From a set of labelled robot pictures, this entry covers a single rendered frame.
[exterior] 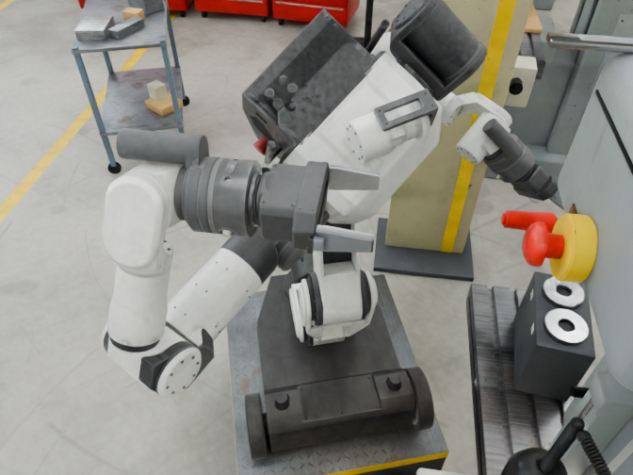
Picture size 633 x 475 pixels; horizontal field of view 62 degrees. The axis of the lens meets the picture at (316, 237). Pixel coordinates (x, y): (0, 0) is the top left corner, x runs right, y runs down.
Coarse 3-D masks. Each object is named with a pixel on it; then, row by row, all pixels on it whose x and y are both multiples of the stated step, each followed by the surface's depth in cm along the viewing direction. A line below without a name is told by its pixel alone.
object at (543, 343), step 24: (528, 288) 129; (552, 288) 121; (576, 288) 121; (528, 312) 124; (552, 312) 116; (576, 312) 118; (528, 336) 120; (552, 336) 113; (576, 336) 112; (528, 360) 116; (552, 360) 114; (576, 360) 112; (528, 384) 122; (552, 384) 119; (576, 384) 117
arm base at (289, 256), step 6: (264, 168) 90; (324, 216) 88; (324, 222) 89; (288, 246) 84; (282, 252) 85; (288, 252) 84; (294, 252) 84; (300, 252) 87; (282, 258) 85; (288, 258) 84; (294, 258) 86; (282, 264) 86; (288, 264) 85; (294, 264) 91
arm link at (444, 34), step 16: (432, 16) 86; (448, 16) 88; (416, 32) 88; (432, 32) 88; (448, 32) 88; (464, 32) 89; (416, 48) 91; (432, 48) 89; (448, 48) 89; (464, 48) 89; (432, 64) 92; (448, 64) 91; (464, 64) 90
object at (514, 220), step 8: (504, 216) 58; (512, 216) 57; (520, 216) 57; (528, 216) 57; (536, 216) 57; (544, 216) 57; (552, 216) 57; (504, 224) 58; (512, 224) 57; (520, 224) 57; (528, 224) 57; (552, 224) 56
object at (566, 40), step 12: (552, 36) 46; (564, 36) 46; (576, 36) 46; (588, 36) 46; (600, 36) 46; (612, 36) 46; (564, 48) 45; (576, 48) 45; (588, 48) 45; (600, 48) 45; (612, 48) 45; (624, 48) 44
